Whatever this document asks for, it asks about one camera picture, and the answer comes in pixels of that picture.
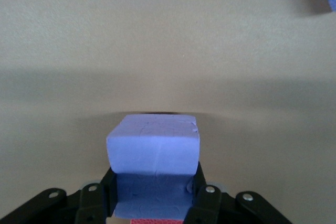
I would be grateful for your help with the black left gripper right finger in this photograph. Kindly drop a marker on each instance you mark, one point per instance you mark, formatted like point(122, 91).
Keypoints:
point(207, 205)

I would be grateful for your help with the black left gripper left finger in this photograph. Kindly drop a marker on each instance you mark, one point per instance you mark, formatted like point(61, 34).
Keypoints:
point(89, 205)

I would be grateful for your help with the red foam cube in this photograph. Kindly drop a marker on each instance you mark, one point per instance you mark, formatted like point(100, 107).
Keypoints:
point(157, 221)

